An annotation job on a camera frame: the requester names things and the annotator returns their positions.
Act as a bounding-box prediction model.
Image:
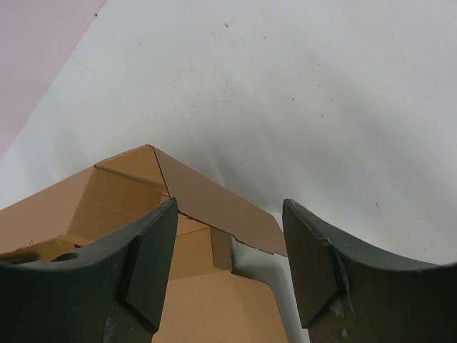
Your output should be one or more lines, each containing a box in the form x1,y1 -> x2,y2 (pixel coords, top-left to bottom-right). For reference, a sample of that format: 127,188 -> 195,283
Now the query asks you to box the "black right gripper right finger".
282,199 -> 456,342

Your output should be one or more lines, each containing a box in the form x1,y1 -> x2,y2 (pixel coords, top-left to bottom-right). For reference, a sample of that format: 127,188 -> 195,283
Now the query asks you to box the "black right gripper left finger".
1,199 -> 178,342

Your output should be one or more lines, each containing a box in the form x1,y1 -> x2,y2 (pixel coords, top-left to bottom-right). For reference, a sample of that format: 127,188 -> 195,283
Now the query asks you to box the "brown cardboard box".
1,145 -> 287,342

